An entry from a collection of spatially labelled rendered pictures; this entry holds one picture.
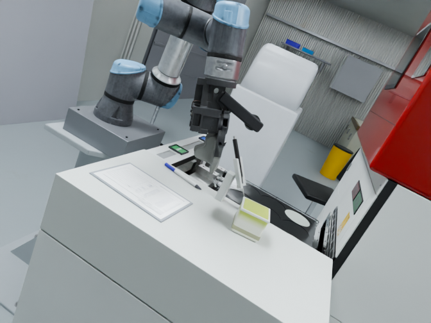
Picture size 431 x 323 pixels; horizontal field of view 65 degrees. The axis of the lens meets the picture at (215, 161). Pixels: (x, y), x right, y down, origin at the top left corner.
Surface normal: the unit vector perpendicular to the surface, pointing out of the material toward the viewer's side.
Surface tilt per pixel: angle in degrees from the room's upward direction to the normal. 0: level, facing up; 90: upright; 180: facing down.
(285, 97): 80
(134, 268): 90
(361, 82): 90
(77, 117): 90
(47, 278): 90
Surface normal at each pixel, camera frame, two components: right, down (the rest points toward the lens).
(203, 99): 0.07, 0.26
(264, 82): -0.22, 0.05
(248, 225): -0.17, 0.28
